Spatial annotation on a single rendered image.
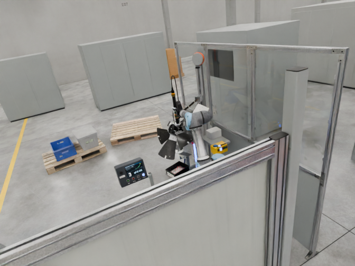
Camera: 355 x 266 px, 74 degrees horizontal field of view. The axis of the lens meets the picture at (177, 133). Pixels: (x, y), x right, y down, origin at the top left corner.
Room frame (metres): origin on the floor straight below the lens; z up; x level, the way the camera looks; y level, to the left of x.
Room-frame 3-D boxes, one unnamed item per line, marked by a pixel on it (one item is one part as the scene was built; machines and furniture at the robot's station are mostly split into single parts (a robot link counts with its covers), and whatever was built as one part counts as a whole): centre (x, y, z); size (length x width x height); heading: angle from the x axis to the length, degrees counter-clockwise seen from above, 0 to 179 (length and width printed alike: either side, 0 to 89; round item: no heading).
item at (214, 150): (2.27, -0.43, 1.02); 0.16 x 0.10 x 0.11; 113
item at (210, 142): (2.81, -0.48, 0.85); 0.36 x 0.24 x 0.03; 23
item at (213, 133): (2.89, -0.48, 0.92); 0.17 x 0.16 x 0.11; 113
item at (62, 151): (4.54, 2.43, 0.25); 0.60 x 0.41 x 0.22; 30
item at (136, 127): (5.39, 0.98, 0.07); 1.20 x 1.00 x 0.15; 97
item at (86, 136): (4.79, 1.99, 0.31); 0.60 x 0.42 x 0.33; 30
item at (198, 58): (3.10, -0.40, 1.88); 0.16 x 0.07 x 0.16; 58
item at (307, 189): (2.76, -0.69, 0.50); 2.59 x 0.03 x 0.91; 23
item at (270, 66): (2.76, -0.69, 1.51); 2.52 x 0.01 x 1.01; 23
